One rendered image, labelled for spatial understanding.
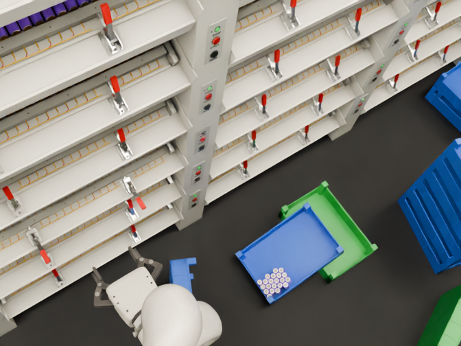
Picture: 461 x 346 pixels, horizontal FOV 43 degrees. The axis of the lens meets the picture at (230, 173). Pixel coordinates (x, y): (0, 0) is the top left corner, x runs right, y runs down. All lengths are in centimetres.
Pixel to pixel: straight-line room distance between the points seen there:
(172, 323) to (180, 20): 53
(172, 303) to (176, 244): 120
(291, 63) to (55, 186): 67
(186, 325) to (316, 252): 123
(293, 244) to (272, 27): 92
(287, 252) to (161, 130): 81
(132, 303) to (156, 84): 47
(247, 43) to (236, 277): 96
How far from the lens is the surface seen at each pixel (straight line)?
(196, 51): 116
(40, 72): 102
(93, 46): 104
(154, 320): 86
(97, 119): 120
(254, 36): 132
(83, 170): 137
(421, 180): 210
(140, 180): 157
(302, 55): 157
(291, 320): 203
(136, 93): 122
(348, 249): 214
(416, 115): 250
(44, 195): 136
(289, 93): 174
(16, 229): 152
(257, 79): 150
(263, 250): 204
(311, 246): 203
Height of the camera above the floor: 195
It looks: 64 degrees down
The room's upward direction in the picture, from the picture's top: 14 degrees clockwise
